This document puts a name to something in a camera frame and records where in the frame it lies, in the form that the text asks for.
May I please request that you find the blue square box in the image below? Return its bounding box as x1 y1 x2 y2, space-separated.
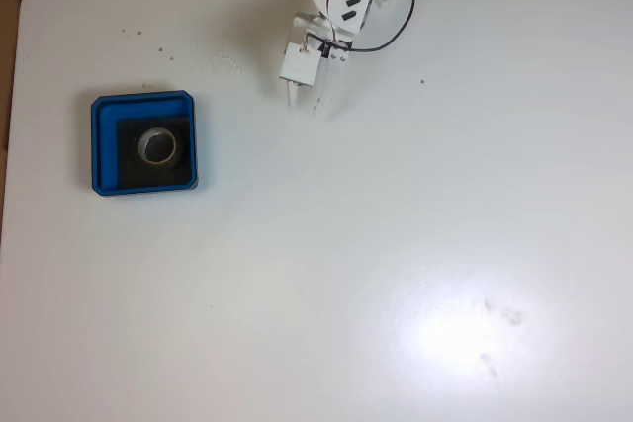
90 89 200 198

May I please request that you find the white camera box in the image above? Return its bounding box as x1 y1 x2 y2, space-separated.
277 42 322 88

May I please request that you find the black tape roll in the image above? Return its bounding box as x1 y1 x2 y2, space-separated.
132 126 187 169

